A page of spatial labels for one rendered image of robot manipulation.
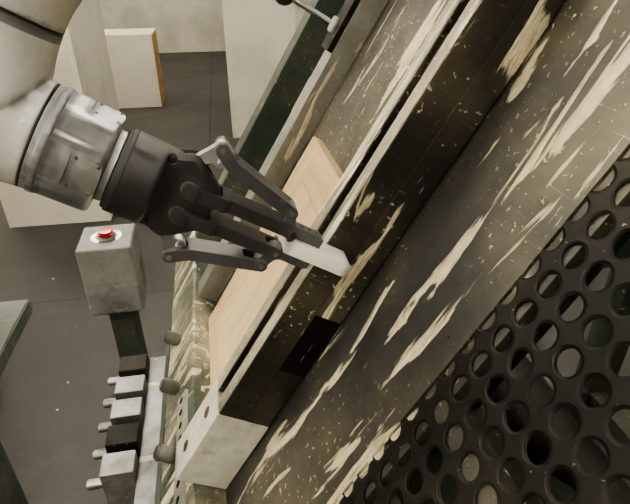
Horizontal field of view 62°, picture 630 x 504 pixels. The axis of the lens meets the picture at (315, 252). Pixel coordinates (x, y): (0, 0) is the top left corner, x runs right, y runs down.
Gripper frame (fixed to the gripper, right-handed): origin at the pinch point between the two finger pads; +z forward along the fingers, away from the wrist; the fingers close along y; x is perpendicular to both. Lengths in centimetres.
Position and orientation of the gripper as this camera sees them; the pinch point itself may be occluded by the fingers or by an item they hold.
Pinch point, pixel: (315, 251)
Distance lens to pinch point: 52.4
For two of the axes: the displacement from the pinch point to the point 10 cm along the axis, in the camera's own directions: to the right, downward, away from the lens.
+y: 5.0, -7.9, -3.6
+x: -1.8, -5.0, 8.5
